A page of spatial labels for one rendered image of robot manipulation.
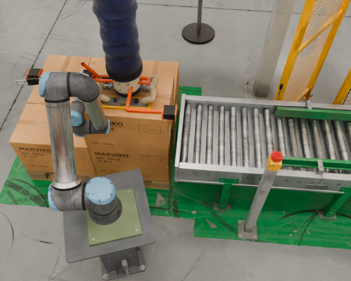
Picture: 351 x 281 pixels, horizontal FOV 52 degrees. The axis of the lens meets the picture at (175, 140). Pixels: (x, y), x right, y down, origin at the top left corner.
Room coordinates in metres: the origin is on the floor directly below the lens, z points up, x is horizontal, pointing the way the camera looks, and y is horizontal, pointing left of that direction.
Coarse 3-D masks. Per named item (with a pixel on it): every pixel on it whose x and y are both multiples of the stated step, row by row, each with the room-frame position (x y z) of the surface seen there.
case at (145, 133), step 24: (96, 72) 1.89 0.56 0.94; (144, 96) 1.66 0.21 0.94; (168, 96) 1.66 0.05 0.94; (120, 120) 1.49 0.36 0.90; (144, 120) 1.47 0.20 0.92; (168, 120) 1.52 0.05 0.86; (96, 144) 1.51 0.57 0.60; (120, 144) 1.49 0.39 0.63; (144, 144) 1.47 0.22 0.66; (168, 144) 1.49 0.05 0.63
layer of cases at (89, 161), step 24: (144, 72) 2.33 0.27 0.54; (168, 72) 2.33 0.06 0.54; (24, 120) 1.79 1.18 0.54; (24, 144) 1.57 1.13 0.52; (48, 144) 1.55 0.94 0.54; (48, 168) 1.56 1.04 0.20; (96, 168) 1.53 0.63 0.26; (120, 168) 1.51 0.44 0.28; (144, 168) 1.49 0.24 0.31; (168, 168) 1.48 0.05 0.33
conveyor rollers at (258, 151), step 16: (208, 112) 1.87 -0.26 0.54; (224, 112) 1.87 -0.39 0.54; (256, 112) 1.87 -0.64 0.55; (208, 128) 1.71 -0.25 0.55; (224, 128) 1.71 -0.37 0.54; (256, 128) 1.70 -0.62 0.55; (304, 128) 1.70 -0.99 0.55; (336, 128) 1.71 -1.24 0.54; (208, 144) 1.55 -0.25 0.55; (224, 144) 1.56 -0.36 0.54; (256, 144) 1.55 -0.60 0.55; (272, 144) 1.55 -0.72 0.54; (304, 144) 1.56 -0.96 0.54; (320, 144) 1.55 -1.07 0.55; (208, 160) 1.41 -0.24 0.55; (224, 160) 1.42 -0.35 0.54; (256, 160) 1.42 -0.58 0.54
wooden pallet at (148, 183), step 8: (32, 176) 1.57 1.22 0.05; (40, 176) 1.57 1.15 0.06; (48, 176) 1.59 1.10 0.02; (80, 176) 1.59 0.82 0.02; (88, 176) 1.53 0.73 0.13; (96, 176) 1.53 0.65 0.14; (144, 184) 1.52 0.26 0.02; (152, 184) 1.49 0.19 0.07; (160, 184) 1.48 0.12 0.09; (168, 184) 1.47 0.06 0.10
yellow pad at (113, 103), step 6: (108, 96) 1.64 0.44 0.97; (114, 96) 1.64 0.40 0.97; (102, 102) 1.59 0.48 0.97; (108, 102) 1.58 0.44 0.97; (114, 102) 1.58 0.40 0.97; (132, 102) 1.58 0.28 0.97; (138, 102) 1.58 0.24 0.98; (150, 102) 1.59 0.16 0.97; (108, 108) 1.55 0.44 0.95; (114, 108) 1.54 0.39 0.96; (120, 108) 1.54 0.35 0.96; (138, 108) 1.54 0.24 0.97; (144, 108) 1.53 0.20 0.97; (150, 108) 1.53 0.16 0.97
